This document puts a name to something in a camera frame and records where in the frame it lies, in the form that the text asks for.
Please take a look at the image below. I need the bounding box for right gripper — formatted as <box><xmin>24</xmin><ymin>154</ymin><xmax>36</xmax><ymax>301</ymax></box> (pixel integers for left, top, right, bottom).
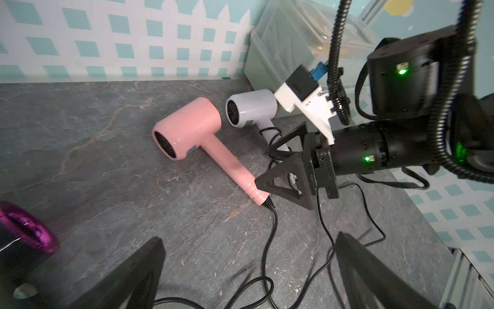
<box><xmin>255</xmin><ymin>122</ymin><xmax>340</xmax><ymax>211</ymax></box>

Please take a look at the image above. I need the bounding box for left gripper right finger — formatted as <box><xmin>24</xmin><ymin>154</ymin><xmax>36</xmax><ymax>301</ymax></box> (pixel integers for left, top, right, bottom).
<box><xmin>335</xmin><ymin>233</ymin><xmax>436</xmax><ymax>308</ymax></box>

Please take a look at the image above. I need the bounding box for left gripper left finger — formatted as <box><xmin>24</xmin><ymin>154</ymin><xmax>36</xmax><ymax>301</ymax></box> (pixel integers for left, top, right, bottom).
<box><xmin>69</xmin><ymin>237</ymin><xmax>166</xmax><ymax>308</ymax></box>

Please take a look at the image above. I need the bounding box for white hair dryer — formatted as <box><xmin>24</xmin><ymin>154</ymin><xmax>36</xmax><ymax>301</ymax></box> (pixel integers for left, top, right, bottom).
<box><xmin>225</xmin><ymin>89</ymin><xmax>283</xmax><ymax>145</ymax></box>

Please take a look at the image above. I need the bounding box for pink dryer black cord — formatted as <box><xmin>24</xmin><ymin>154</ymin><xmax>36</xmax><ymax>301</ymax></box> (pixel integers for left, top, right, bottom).
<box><xmin>152</xmin><ymin>181</ymin><xmax>387</xmax><ymax>309</ymax></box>

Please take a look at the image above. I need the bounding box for pink hair dryer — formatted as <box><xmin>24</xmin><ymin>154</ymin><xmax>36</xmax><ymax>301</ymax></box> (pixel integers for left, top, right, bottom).
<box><xmin>152</xmin><ymin>97</ymin><xmax>275</xmax><ymax>210</ymax></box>

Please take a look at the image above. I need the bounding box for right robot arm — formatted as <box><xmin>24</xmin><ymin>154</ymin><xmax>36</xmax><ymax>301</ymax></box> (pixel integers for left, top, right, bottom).
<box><xmin>255</xmin><ymin>1</ymin><xmax>493</xmax><ymax>210</ymax></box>

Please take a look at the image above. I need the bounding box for black hair dryer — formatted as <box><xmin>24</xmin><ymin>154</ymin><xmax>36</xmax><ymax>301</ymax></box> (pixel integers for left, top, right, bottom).
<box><xmin>1</xmin><ymin>201</ymin><xmax>60</xmax><ymax>308</ymax></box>

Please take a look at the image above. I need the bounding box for green clear storage box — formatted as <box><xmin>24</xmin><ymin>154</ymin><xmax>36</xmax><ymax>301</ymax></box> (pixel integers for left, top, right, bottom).
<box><xmin>242</xmin><ymin>0</ymin><xmax>381</xmax><ymax>117</ymax></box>

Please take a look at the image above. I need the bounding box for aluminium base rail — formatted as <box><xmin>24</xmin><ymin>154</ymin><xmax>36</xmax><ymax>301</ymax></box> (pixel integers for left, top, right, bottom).
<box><xmin>439</xmin><ymin>248</ymin><xmax>493</xmax><ymax>309</ymax></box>

